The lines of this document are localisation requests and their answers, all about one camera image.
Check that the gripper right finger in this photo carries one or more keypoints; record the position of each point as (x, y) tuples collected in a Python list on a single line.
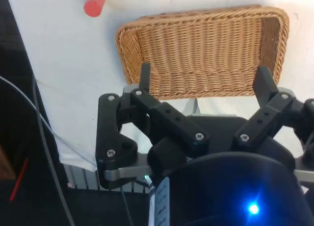
[(267, 113)]

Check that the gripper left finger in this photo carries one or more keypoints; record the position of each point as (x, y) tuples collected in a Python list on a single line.
[(169, 118)]

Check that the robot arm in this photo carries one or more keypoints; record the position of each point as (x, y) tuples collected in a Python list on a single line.
[(157, 201)]

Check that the wicker basket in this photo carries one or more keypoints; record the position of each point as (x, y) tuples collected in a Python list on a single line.
[(196, 47)]

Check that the red cylinder block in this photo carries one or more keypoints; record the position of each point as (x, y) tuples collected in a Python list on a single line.
[(94, 4)]

